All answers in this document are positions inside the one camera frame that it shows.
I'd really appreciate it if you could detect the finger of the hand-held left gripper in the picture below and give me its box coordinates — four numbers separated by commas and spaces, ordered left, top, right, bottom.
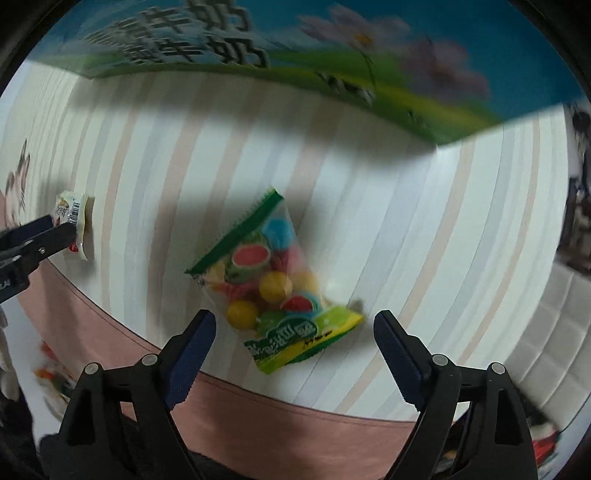
18, 222, 78, 273
0, 215, 56, 247

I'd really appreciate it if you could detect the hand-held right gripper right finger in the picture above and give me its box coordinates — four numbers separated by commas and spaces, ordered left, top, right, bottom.
373, 310, 540, 480

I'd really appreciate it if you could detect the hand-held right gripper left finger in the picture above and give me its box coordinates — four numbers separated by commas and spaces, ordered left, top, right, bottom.
59, 310, 217, 480

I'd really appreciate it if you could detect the small white red-label packet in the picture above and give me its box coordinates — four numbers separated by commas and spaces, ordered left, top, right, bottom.
54, 190, 96, 262

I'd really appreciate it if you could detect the clear green fruit candy bag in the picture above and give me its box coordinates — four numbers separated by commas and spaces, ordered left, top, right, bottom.
185, 187, 366, 377

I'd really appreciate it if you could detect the blue green printed cardboard box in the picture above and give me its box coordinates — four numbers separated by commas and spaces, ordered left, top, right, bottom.
32, 0, 573, 147

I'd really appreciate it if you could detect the colourful blurred snack packet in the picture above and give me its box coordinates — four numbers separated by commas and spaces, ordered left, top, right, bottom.
33, 340, 78, 418

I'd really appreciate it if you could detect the striped cat-print bedsheet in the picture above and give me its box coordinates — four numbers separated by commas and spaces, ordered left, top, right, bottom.
0, 58, 571, 457

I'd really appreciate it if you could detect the white quilted cushion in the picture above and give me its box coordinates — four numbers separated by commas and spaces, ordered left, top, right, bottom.
501, 263, 591, 432

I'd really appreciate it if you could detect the red bag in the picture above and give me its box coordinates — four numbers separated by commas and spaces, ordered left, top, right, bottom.
531, 431, 564, 460

